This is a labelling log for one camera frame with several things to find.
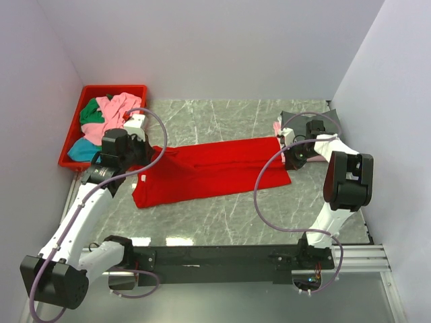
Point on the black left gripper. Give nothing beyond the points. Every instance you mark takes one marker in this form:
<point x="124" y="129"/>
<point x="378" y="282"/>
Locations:
<point x="147" y="149"/>

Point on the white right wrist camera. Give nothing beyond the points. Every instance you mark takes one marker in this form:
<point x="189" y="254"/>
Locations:
<point x="285" y="137"/>

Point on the folded pink t-shirt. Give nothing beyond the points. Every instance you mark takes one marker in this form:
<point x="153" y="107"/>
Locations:
<point x="315" y="158"/>

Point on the red plastic bin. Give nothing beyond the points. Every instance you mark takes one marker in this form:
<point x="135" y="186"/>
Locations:
<point x="74" y="133"/>

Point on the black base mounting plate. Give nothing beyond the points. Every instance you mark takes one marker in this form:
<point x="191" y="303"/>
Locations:
<point x="220" y="274"/>

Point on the folded dark grey t-shirt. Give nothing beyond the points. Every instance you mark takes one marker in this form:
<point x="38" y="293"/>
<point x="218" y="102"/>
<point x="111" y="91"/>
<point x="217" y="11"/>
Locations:
<point x="298" y="124"/>

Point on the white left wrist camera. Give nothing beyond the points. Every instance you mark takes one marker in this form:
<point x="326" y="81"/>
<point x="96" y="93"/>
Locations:
<point x="136" y="126"/>

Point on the aluminium frame rail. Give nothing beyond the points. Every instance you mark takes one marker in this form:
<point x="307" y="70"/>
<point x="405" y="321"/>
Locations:
<point x="352" y="259"/>

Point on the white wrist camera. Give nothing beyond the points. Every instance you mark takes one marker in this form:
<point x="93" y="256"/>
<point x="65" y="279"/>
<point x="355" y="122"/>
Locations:
<point x="136" y="126"/>
<point x="285" y="137"/>

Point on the crumpled green t-shirt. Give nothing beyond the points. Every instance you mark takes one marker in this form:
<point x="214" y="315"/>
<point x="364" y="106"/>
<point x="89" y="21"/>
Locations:
<point x="91" y="113"/>

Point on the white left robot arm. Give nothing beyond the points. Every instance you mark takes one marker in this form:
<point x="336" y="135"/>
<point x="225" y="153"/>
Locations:
<point x="59" y="275"/>

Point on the crumpled pink t-shirt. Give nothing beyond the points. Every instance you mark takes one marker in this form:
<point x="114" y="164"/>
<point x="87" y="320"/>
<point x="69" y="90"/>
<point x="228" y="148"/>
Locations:
<point x="113" y="109"/>

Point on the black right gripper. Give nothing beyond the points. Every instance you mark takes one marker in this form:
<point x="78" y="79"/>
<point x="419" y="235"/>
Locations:
<point x="291" y="163"/>

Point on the crumpled teal t-shirt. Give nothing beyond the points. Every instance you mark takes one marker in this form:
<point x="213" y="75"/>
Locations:
<point x="83" y="150"/>

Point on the red t-shirt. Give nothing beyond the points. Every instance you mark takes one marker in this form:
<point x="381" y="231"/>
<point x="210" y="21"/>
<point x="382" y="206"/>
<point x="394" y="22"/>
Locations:
<point x="208" y="170"/>

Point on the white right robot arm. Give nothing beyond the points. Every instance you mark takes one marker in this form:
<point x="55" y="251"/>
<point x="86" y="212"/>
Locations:
<point x="347" y="188"/>

